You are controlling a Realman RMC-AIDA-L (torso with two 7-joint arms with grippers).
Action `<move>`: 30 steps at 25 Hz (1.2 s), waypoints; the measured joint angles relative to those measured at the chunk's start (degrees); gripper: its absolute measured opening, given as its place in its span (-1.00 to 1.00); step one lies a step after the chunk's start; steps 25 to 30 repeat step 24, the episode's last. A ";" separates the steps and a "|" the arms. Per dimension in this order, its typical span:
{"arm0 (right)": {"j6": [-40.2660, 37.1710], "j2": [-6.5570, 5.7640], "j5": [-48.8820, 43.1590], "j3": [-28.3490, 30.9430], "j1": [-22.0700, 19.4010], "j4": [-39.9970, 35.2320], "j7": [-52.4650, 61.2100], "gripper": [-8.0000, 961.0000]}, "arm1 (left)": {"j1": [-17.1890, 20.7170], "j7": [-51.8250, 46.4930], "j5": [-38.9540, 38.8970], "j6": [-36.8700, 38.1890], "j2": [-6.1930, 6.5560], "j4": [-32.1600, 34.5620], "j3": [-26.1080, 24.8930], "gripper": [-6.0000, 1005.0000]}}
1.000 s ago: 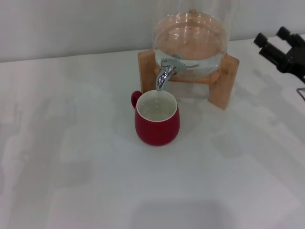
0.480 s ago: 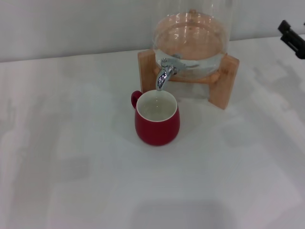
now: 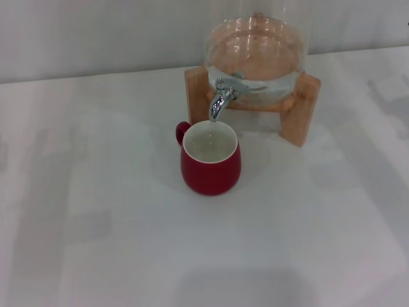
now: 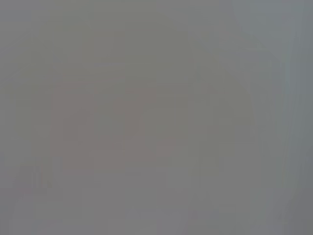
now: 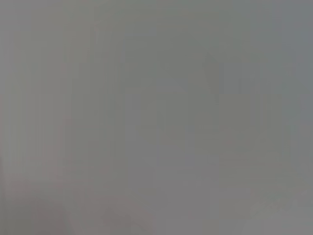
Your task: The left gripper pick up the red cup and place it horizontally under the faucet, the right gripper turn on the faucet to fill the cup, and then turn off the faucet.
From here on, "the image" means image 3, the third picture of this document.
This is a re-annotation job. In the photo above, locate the clear glass drink dispenser jar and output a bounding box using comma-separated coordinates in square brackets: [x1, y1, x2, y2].
[202, 0, 309, 106]

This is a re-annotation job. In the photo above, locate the red ceramic cup white inside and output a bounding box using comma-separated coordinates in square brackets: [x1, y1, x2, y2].
[174, 120, 242, 196]

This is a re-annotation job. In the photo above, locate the chrome dispenser faucet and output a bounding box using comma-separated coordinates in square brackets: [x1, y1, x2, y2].
[209, 77, 236, 123]

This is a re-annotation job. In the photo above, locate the wooden dispenser stand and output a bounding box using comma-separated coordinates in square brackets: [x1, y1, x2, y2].
[184, 66, 321, 148]

